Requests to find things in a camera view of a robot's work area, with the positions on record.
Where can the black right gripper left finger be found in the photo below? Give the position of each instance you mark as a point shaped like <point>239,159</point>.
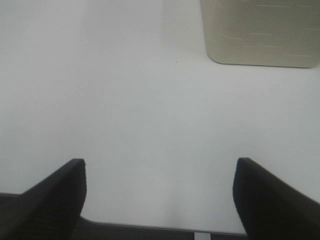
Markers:
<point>49,210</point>

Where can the beige plastic bin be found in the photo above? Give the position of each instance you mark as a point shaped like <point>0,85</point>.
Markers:
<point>282,33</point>

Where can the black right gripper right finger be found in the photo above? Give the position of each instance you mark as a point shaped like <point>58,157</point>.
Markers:
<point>269,208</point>

